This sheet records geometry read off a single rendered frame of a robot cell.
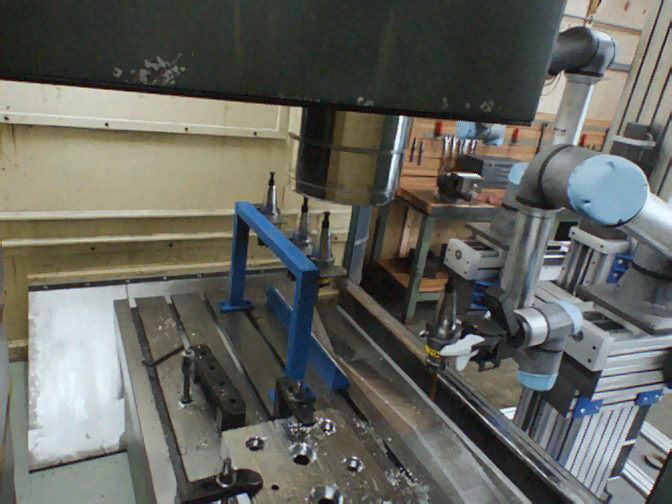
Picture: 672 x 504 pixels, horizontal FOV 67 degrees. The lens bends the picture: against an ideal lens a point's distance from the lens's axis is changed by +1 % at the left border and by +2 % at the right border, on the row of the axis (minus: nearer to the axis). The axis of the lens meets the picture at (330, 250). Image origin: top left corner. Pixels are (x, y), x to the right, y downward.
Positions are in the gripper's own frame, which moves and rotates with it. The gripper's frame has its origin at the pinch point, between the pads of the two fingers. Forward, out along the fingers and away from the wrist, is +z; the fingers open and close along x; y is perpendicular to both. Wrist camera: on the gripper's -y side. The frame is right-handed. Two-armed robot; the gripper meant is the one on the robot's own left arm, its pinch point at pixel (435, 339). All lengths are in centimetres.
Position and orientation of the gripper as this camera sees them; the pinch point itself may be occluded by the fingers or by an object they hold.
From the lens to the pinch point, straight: 95.2
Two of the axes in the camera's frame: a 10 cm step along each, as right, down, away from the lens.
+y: -0.7, 9.2, 3.9
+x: -4.4, -3.8, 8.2
